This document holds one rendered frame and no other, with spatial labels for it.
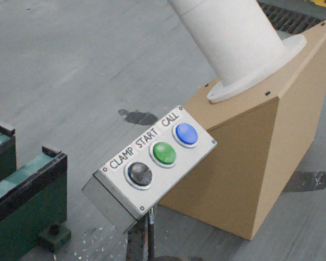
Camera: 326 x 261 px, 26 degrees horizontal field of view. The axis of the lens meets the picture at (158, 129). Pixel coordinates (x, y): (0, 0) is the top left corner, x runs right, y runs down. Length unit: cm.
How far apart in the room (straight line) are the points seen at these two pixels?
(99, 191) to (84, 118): 58
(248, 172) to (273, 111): 11
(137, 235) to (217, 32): 39
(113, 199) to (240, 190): 34
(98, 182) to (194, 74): 77
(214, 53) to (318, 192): 30
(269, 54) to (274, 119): 19
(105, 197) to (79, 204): 37
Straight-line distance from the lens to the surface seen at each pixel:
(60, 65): 152
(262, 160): 103
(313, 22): 384
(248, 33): 114
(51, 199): 106
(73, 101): 140
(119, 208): 78
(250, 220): 110
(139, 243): 91
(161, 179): 80
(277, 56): 116
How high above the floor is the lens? 155
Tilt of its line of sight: 34 degrees down
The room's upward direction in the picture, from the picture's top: 5 degrees clockwise
